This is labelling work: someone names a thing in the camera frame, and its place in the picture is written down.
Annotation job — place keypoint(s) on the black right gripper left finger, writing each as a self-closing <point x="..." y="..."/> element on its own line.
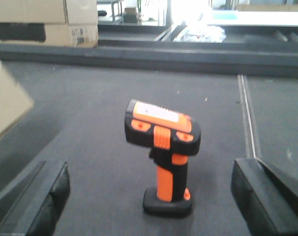
<point x="33" y="201"/>

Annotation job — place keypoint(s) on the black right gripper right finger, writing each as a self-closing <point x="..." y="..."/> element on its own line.
<point x="266" y="207"/>

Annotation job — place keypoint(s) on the tan cardboard package box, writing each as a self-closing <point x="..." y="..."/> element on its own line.
<point x="15" y="102"/>

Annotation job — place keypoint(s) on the orange black barcode scanner gun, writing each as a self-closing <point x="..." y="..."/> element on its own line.
<point x="172" y="138"/>

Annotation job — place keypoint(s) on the crumpled clear plastic bag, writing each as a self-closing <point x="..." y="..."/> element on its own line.
<point x="201" y="33"/>

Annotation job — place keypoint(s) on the stacked cardboard boxes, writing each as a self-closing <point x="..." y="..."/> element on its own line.
<point x="65" y="23"/>

